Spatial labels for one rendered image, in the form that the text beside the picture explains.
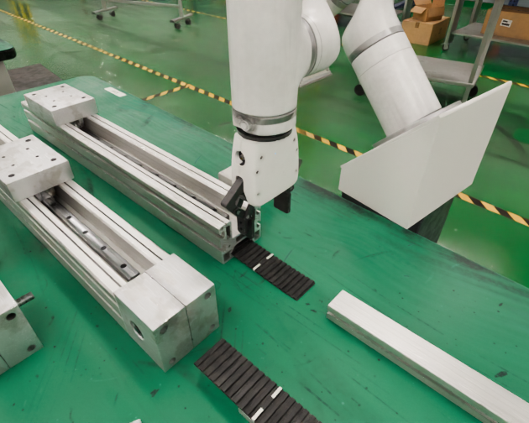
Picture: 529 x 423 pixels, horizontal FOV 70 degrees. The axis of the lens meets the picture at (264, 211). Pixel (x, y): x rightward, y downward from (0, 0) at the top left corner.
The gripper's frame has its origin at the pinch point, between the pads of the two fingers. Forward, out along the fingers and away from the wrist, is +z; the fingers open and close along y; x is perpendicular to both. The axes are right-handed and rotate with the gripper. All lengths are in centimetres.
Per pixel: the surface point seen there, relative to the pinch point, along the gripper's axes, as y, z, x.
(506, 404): 0.5, 8.2, -38.5
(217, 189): 2.5, 2.7, 14.1
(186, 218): -5.0, 5.4, 14.4
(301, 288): 0.0, 11.0, -8.1
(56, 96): -1, -1, 70
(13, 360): -37.0, 10.1, 12.5
